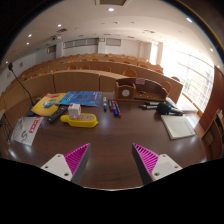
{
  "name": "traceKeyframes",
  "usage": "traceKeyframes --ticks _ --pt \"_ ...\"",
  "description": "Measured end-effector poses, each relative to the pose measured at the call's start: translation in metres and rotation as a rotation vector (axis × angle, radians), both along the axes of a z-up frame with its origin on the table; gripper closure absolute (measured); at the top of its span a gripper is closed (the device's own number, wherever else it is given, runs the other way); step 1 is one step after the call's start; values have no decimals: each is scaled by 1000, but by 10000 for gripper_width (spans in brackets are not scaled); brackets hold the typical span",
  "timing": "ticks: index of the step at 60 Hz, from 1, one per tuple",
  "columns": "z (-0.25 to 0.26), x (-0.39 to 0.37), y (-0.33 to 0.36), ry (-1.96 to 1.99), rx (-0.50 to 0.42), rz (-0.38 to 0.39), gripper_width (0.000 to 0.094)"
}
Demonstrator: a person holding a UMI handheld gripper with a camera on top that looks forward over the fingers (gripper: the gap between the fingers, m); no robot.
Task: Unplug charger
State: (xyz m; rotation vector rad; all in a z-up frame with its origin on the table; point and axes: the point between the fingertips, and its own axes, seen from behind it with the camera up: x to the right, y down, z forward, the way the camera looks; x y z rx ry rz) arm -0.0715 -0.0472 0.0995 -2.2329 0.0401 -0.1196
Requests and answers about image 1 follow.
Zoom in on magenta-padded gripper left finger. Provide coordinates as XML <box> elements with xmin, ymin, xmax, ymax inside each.
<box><xmin>40</xmin><ymin>142</ymin><xmax>92</xmax><ymax>185</ymax></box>

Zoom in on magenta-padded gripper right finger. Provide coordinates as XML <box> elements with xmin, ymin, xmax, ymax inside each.
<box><xmin>131</xmin><ymin>142</ymin><xmax>184</xmax><ymax>186</ymax></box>

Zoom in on yellow power strip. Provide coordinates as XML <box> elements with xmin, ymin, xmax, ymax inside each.
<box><xmin>60</xmin><ymin>112</ymin><xmax>100</xmax><ymax>129</ymax></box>

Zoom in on white open notebook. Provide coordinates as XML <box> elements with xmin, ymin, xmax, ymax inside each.
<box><xmin>160</xmin><ymin>114</ymin><xmax>197</xmax><ymax>140</ymax></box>

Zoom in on black remote control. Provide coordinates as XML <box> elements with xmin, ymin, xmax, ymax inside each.
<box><xmin>46</xmin><ymin>105</ymin><xmax>69</xmax><ymax>124</ymax></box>

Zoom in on black marker pen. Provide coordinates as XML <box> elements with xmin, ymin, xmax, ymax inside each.
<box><xmin>143</xmin><ymin>101</ymin><xmax>161</xmax><ymax>107</ymax></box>
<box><xmin>138</xmin><ymin>104</ymin><xmax>158</xmax><ymax>111</ymax></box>

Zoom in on black handheld microphone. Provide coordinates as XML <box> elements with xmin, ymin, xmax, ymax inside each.
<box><xmin>155</xmin><ymin>102</ymin><xmax>184</xmax><ymax>117</ymax></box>

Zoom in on clear plastic bag red print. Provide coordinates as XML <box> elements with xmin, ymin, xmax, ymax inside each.
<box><xmin>10</xmin><ymin>115</ymin><xmax>44</xmax><ymax>147</ymax></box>

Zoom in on red marker pen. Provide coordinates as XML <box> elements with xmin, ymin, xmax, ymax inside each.
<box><xmin>113</xmin><ymin>99</ymin><xmax>123</xmax><ymax>118</ymax></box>
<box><xmin>107</xmin><ymin>97</ymin><xmax>115</xmax><ymax>112</ymax></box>

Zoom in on blue printed booklet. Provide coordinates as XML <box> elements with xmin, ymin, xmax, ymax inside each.
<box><xmin>58</xmin><ymin>90</ymin><xmax>103</xmax><ymax>108</ymax></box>

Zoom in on yellow booklet with globe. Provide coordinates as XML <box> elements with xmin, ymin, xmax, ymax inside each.
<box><xmin>30</xmin><ymin>92</ymin><xmax>68</xmax><ymax>117</ymax></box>

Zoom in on black gooseneck microphone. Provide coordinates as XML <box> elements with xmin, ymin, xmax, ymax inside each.
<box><xmin>7</xmin><ymin>62</ymin><xmax>42</xmax><ymax>118</ymax></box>

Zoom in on wooden desk organizer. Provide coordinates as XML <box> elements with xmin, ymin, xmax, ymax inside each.
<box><xmin>114</xmin><ymin>77</ymin><xmax>169</xmax><ymax>102</ymax></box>

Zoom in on wooden side cabinet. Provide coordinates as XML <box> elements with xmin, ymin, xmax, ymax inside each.
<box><xmin>199</xmin><ymin>66</ymin><xmax>224</xmax><ymax>162</ymax></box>

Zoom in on wooden auditorium seat rows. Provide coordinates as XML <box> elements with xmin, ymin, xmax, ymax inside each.
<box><xmin>0</xmin><ymin>52</ymin><xmax>185</xmax><ymax>108</ymax></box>

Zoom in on large bright window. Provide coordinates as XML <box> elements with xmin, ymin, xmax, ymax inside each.
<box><xmin>159</xmin><ymin>49</ymin><xmax>215</xmax><ymax>113</ymax></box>

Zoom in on round ceiling lights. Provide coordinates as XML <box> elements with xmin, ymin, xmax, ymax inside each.
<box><xmin>4</xmin><ymin>7</ymin><xmax>214</xmax><ymax>64</ymax></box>

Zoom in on square ceiling vent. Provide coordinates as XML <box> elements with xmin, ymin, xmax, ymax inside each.
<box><xmin>94</xmin><ymin>0</ymin><xmax>131</xmax><ymax>7</ymax></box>

